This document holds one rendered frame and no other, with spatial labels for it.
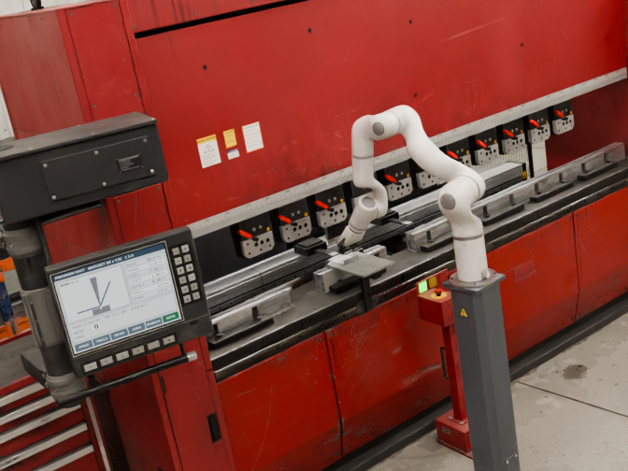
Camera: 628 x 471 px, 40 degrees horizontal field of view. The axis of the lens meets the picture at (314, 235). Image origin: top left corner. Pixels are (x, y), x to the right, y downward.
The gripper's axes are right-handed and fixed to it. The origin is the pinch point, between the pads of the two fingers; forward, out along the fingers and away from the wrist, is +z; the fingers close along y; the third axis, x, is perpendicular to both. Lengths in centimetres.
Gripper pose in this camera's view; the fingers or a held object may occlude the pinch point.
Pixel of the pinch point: (347, 248)
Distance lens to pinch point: 386.3
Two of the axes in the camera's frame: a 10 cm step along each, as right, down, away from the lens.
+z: -2.5, 6.1, 7.5
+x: 5.6, 7.2, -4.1
